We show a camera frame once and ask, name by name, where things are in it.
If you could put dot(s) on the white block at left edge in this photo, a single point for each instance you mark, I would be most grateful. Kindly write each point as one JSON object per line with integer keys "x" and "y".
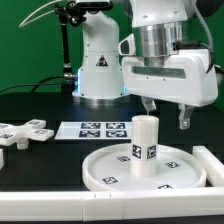
{"x": 1, "y": 159}

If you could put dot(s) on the white marker sheet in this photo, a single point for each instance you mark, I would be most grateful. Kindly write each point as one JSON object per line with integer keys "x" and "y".
{"x": 93, "y": 130}

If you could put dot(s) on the white cross-shaped table base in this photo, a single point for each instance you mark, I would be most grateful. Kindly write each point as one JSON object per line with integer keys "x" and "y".
{"x": 31, "y": 130}

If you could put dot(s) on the white fence bar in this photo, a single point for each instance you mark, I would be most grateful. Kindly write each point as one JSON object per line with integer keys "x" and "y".
{"x": 213, "y": 167}
{"x": 116, "y": 205}

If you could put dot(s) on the white front fence bar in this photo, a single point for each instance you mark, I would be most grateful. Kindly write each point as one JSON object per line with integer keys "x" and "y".
{"x": 116, "y": 205}

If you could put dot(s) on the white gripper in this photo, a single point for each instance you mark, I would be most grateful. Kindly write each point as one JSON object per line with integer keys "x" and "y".
{"x": 183, "y": 79}

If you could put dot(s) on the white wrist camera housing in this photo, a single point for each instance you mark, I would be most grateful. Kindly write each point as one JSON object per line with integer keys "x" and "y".
{"x": 127, "y": 46}

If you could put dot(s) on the white round table top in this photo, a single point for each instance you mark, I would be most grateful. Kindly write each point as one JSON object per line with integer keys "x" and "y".
{"x": 119, "y": 167}

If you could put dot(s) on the white right fence bar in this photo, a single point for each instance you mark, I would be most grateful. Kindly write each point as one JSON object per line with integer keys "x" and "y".
{"x": 213, "y": 167}

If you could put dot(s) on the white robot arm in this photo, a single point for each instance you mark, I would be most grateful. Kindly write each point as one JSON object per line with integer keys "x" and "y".
{"x": 137, "y": 47}

